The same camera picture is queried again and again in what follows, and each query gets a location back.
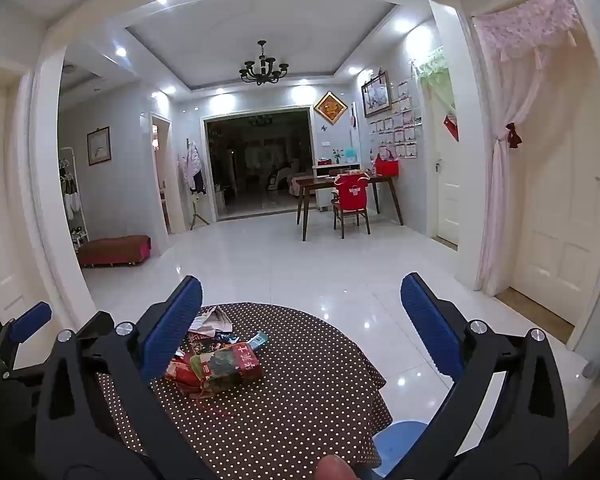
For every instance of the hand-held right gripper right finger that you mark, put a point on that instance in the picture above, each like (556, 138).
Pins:
(430, 325)

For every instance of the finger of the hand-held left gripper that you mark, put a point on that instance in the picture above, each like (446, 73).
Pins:
(96, 327)
(30, 321)

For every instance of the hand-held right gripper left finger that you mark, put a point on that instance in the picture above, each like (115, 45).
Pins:
(172, 330)

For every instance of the black snack packet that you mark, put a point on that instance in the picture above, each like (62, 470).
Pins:
(207, 344)

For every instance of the person's right hand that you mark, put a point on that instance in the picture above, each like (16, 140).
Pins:
(334, 469)

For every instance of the pile of small packets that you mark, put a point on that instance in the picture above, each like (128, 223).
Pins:
(212, 321)

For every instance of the red green snack packet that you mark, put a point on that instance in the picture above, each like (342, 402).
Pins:
(230, 367)

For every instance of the red upholstered bench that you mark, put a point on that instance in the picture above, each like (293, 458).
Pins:
(112, 250)

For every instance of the teal snack wrapper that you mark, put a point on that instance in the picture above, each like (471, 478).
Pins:
(257, 341)

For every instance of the blue plastic stool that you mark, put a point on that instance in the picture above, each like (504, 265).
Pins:
(400, 450)

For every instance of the round table brown dotted cloth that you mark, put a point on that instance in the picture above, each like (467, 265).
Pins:
(280, 410)

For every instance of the wooden chair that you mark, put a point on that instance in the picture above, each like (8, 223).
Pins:
(350, 215)

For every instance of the red chair cover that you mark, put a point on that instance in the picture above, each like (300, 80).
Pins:
(351, 187)

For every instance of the clothes on stand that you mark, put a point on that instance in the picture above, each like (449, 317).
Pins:
(194, 167)

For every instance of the red gift bag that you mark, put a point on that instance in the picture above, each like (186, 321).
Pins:
(387, 166)

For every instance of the white panel door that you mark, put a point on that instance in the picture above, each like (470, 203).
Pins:
(560, 220)

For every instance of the wooden dining table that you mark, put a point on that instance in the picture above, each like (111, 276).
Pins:
(320, 183)

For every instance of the small framed picture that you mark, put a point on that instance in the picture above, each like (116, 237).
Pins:
(98, 146)

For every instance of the white side cabinet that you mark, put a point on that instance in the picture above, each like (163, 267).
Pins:
(325, 171)

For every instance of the glass sliding door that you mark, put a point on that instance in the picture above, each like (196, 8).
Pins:
(260, 165)

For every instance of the light blue appliance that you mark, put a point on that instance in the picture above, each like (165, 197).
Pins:
(350, 156)

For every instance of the red box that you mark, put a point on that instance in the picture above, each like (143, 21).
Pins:
(325, 162)

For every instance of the red paper door decoration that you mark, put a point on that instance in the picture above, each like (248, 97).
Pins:
(451, 127)

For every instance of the dark red curtain bow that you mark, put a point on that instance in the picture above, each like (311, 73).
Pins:
(514, 135)

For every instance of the green door valance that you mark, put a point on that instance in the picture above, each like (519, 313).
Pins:
(432, 67)

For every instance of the black chandelier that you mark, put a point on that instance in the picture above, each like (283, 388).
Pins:
(263, 67)

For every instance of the pink lace curtain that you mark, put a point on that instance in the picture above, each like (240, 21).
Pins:
(520, 30)

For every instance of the wall of photo cards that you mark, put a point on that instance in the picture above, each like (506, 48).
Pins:
(400, 130)

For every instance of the framed wall picture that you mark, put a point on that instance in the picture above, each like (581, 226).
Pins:
(376, 94)

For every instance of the red diamond wall decoration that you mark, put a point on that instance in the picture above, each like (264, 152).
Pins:
(331, 108)

